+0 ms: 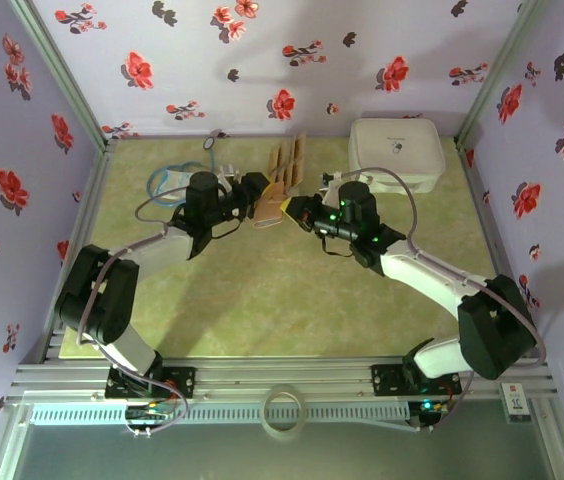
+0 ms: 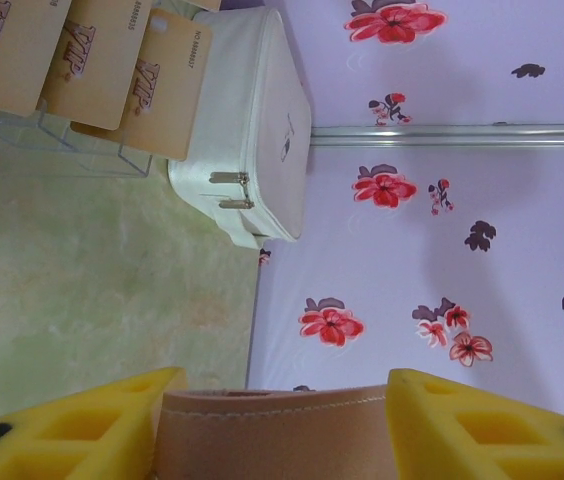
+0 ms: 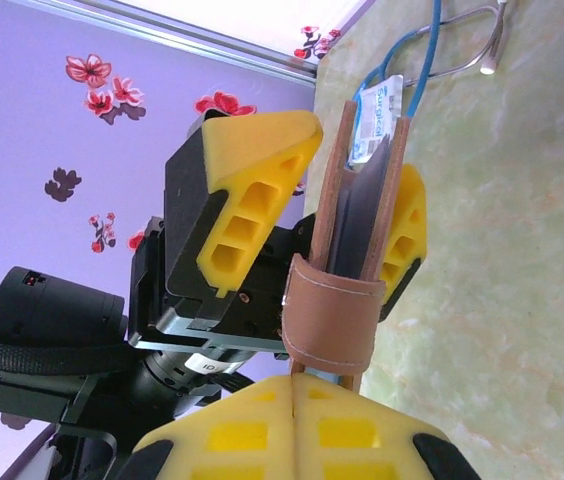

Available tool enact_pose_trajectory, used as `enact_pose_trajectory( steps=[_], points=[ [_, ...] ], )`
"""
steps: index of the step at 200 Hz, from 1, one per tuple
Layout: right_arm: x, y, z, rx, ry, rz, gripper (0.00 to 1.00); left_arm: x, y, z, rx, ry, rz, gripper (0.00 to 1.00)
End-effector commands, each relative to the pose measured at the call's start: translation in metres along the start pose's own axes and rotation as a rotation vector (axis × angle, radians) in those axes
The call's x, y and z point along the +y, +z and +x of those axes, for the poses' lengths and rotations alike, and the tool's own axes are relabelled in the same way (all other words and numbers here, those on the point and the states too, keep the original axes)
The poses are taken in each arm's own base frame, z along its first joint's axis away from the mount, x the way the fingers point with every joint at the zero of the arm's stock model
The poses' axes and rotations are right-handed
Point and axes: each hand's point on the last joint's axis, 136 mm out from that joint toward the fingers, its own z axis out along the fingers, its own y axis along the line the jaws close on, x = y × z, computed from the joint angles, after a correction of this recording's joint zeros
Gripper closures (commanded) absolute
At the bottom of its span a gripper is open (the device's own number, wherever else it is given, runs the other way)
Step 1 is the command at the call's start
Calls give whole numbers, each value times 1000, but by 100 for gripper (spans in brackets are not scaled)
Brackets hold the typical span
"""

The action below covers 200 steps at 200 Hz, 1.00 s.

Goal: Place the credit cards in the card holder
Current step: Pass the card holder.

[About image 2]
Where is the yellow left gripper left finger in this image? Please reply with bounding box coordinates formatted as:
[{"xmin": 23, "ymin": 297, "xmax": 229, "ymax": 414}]
[{"xmin": 0, "ymin": 366, "xmax": 189, "ymax": 480}]

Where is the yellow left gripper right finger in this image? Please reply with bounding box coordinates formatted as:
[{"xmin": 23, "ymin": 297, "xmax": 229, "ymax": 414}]
[{"xmin": 385, "ymin": 368, "xmax": 564, "ymax": 480}]

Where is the brown leather card holder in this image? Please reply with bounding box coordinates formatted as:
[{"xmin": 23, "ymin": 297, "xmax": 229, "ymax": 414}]
[{"xmin": 154, "ymin": 384, "xmax": 401, "ymax": 480}]

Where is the gold VIP card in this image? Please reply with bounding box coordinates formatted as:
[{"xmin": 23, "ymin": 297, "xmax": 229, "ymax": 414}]
[
  {"xmin": 119, "ymin": 7, "xmax": 214, "ymax": 163},
  {"xmin": 39, "ymin": 0, "xmax": 154, "ymax": 133},
  {"xmin": 0, "ymin": 0, "xmax": 72, "ymax": 119}
]

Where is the wooden slatted rack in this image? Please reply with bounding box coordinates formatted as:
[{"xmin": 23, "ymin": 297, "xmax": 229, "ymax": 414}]
[{"xmin": 0, "ymin": 97, "xmax": 154, "ymax": 180}]

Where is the white zip case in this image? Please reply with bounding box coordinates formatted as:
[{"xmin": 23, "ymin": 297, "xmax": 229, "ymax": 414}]
[{"xmin": 166, "ymin": 7, "xmax": 312, "ymax": 250}]

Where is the aluminium frame post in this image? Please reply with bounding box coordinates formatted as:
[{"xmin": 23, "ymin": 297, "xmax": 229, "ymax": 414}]
[{"xmin": 310, "ymin": 123, "xmax": 564, "ymax": 150}]

